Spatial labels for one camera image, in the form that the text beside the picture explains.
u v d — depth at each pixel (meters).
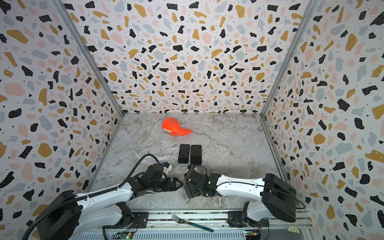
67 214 0.40
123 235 0.70
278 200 0.42
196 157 0.97
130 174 0.60
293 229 0.71
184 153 0.98
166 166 0.79
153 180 0.67
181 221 0.73
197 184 0.61
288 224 0.73
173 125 1.06
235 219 0.74
